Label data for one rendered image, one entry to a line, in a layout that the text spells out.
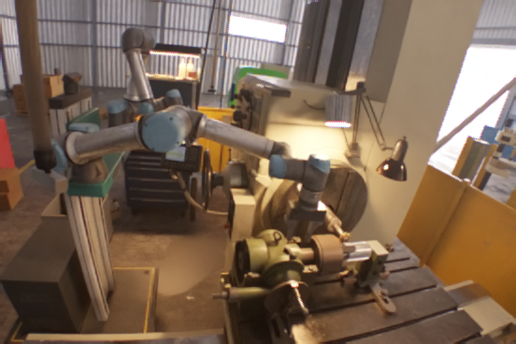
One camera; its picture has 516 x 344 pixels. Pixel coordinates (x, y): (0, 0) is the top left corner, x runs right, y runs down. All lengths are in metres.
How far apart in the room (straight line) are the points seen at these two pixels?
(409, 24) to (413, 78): 0.28
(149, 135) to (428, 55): 1.44
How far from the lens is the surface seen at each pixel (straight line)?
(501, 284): 3.18
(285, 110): 1.20
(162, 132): 0.76
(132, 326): 2.01
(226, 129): 0.88
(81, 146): 0.94
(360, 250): 1.34
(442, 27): 1.71
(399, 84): 1.53
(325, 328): 1.27
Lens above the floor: 1.99
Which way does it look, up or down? 24 degrees down
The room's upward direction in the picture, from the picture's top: 8 degrees clockwise
